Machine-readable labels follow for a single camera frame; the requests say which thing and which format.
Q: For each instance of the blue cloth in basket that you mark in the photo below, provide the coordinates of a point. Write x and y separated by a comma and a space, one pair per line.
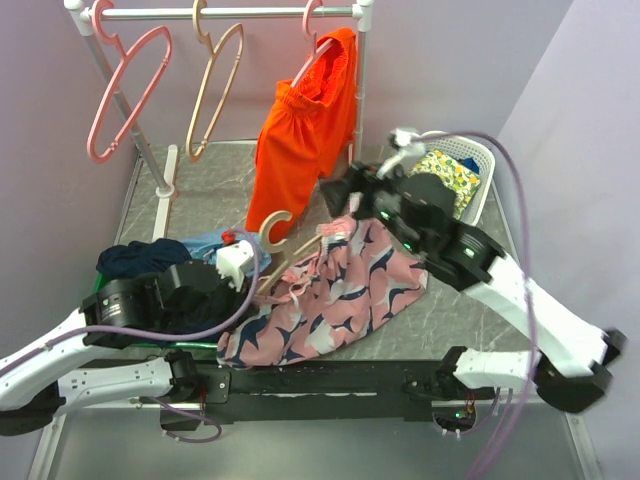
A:
470, 164

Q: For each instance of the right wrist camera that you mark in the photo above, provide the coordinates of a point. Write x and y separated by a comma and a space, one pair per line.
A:
406, 143

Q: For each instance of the light blue shorts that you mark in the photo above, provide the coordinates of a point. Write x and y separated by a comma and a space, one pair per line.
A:
205, 246

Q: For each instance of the green plastic tray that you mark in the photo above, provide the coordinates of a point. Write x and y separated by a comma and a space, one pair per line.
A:
200, 345

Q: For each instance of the navy blue garment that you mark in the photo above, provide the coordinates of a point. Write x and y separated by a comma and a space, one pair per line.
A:
135, 257

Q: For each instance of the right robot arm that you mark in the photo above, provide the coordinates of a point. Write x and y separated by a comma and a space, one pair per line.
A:
567, 363

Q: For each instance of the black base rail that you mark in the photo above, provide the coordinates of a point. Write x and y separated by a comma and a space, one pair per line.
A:
328, 390

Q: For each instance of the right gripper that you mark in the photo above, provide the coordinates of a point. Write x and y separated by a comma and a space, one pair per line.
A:
363, 178

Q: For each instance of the white plastic basket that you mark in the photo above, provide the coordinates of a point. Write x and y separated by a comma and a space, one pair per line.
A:
461, 148

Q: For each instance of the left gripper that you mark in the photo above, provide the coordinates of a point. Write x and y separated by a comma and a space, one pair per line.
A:
236, 299

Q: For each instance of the orange shorts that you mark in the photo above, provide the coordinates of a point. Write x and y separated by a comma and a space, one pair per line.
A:
307, 129

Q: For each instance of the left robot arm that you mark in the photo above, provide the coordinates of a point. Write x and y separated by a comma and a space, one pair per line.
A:
52, 377

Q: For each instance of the pink hanger holding shorts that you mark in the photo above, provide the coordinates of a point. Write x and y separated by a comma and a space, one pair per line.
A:
316, 51

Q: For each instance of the lemon print cloth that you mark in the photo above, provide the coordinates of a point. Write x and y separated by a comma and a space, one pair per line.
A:
453, 174

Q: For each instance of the pink patterned shorts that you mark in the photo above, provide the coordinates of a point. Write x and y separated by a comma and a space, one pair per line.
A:
352, 285

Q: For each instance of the white clothes rack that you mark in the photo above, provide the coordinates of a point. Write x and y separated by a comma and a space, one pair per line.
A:
214, 27

